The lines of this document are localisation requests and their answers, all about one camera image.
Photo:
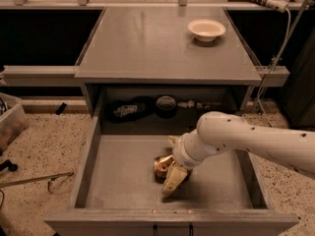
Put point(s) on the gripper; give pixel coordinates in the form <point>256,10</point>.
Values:
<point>180,153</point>

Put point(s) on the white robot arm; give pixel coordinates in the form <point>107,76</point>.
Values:
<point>217,132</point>

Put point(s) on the open grey top drawer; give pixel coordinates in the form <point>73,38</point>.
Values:
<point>116,193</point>

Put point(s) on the black bag behind drawer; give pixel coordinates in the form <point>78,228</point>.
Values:
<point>127,111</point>

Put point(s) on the grey counter cabinet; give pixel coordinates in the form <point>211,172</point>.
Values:
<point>149,51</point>

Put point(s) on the round tape roll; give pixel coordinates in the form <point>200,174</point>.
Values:
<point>166,106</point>

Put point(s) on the crumpled white wrappers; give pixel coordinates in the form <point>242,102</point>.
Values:
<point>198,104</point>

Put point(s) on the small black floor block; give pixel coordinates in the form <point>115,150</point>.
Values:
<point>61,108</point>

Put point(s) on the white paper bowl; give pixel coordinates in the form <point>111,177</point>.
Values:
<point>206,30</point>

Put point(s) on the metal grabber stick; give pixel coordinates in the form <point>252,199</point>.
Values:
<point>49,178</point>

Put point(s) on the clear plastic storage bin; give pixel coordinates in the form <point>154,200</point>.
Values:
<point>13,119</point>

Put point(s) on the black drawer handle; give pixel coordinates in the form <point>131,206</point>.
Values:
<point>173,231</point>

